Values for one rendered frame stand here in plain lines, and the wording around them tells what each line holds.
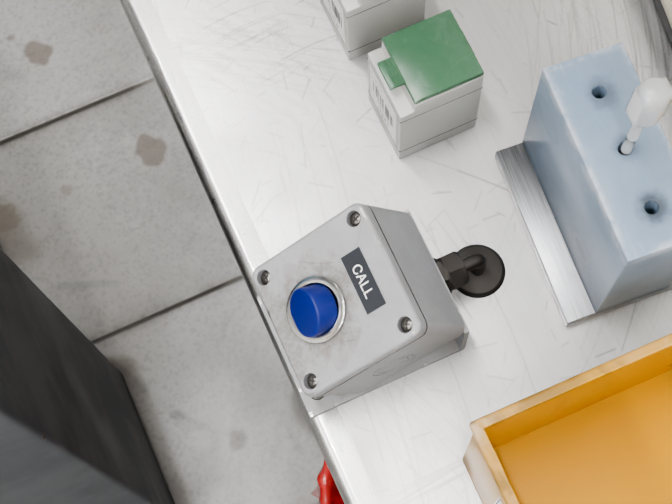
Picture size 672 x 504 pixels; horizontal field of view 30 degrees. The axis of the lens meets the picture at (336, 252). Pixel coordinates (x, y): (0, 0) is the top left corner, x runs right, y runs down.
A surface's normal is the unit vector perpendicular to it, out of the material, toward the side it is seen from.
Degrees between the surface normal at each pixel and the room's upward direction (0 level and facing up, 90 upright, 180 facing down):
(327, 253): 30
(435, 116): 90
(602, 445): 0
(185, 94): 0
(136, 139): 0
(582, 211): 90
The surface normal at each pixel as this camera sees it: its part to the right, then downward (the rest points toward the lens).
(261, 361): -0.04, -0.30
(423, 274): 0.77, -0.50
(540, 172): -0.94, 0.32
